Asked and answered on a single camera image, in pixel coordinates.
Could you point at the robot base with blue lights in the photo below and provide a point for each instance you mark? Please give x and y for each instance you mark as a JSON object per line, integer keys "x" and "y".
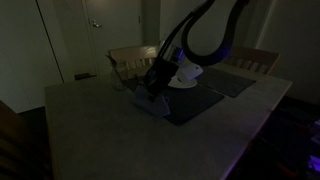
{"x": 314, "y": 161}

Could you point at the white bowl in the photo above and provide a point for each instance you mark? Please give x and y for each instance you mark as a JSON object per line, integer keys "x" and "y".
{"x": 186, "y": 82}

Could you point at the dark placemat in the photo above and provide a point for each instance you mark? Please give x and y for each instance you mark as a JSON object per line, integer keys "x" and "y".
{"x": 226, "y": 83}
{"x": 193, "y": 106}

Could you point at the wooden chair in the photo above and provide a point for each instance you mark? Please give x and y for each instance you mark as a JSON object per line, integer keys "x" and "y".
{"x": 256, "y": 58}
{"x": 133, "y": 55}

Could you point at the white door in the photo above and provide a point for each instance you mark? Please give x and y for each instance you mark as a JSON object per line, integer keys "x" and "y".
{"x": 116, "y": 40}

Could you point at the blue cloth towel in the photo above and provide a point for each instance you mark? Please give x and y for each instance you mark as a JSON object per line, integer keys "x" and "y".
{"x": 151, "y": 106}

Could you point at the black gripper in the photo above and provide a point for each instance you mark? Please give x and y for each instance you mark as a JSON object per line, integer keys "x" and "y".
{"x": 163, "y": 73}

